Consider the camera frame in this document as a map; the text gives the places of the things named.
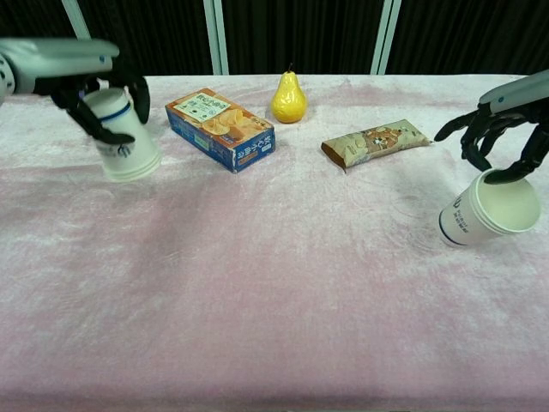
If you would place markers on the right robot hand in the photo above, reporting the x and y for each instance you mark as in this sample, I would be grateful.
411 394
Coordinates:
514 103

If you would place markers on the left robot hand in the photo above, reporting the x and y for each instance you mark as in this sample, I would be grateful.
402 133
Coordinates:
60 60

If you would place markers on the white paper cup stack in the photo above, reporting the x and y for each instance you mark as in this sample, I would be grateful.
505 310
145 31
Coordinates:
128 159

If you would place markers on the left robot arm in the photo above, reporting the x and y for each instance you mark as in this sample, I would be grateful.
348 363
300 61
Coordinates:
4 73

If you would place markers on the black partition panel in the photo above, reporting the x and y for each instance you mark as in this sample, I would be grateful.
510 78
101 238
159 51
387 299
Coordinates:
30 19
300 30
472 34
150 34

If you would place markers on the brown snack packet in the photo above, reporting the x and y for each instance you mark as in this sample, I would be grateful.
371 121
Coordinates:
373 143

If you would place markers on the orange biscuit box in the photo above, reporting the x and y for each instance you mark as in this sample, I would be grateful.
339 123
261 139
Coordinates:
218 129

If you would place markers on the yellow pear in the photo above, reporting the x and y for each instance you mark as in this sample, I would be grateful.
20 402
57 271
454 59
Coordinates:
288 101

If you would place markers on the pink plush tablecloth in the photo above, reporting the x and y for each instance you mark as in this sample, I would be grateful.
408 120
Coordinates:
274 279

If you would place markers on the grey partition frame post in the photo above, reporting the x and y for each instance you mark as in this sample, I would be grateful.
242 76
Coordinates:
386 38
216 38
76 19

